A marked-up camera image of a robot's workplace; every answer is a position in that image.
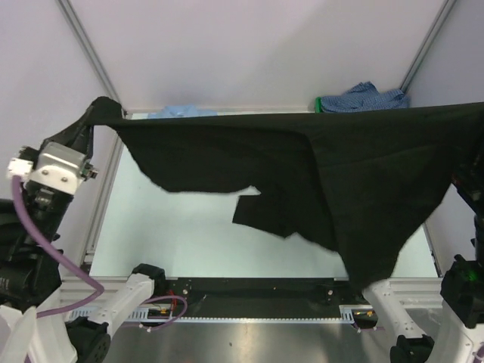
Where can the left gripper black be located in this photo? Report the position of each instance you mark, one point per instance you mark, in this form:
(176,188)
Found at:
(81,134)

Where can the black long sleeve shirt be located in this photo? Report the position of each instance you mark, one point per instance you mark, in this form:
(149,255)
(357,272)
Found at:
(359,184)

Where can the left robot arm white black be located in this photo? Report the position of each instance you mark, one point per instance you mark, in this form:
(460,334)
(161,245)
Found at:
(39,284)

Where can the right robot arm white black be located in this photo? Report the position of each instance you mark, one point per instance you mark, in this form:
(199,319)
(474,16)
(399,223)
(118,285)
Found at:
(457,298)

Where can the folded light blue shirt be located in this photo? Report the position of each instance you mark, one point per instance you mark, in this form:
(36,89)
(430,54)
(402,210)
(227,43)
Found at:
(181,111)

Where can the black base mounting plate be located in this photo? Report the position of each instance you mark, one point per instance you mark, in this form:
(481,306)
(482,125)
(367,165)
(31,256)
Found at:
(263,297)

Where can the green plastic bin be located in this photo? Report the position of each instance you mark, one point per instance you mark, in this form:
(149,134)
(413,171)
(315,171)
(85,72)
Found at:
(318,107)

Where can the blue checkered shirt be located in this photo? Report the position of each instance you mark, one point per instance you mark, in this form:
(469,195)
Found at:
(365,97)

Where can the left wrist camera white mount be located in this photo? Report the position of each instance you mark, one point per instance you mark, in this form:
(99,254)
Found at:
(55,166)

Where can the left aluminium corner post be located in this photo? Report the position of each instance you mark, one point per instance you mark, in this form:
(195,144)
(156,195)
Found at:
(85,43)

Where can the aluminium corner post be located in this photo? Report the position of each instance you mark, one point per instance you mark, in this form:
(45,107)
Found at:
(85,43)
(431,36)

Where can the white slotted cable duct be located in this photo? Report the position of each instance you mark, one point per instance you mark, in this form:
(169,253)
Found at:
(138,314)

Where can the aluminium frame rail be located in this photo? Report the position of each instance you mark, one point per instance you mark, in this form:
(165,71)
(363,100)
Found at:
(412,292)

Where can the right aluminium corner post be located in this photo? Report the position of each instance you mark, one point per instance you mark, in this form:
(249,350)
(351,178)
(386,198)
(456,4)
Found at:
(431,36)

